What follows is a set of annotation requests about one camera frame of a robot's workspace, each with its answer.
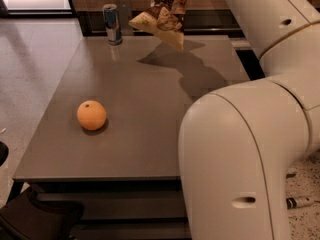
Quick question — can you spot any brown yellow chip bag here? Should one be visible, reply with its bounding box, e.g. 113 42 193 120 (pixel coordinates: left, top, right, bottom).
129 0 187 51

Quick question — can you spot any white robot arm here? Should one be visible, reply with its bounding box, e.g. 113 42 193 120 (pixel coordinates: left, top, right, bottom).
178 0 320 240

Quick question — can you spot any red bull can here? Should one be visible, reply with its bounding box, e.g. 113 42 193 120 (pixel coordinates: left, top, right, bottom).
103 4 122 45

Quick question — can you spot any orange fruit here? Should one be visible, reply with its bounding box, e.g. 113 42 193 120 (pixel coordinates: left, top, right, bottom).
77 100 107 131

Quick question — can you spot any grey table drawer unit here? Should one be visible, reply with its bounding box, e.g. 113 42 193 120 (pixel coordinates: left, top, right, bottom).
32 180 192 240

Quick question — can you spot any white power strip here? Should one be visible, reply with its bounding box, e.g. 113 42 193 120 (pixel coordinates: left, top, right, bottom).
286 196 314 209

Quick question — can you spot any black object at left edge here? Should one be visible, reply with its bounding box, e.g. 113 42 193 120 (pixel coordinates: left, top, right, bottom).
0 142 9 166

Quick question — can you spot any dark chair seat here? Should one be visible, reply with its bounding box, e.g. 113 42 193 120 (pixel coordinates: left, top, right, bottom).
0 188 84 240

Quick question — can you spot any left metal bracket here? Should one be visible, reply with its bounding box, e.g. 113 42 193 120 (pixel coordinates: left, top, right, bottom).
116 0 133 36

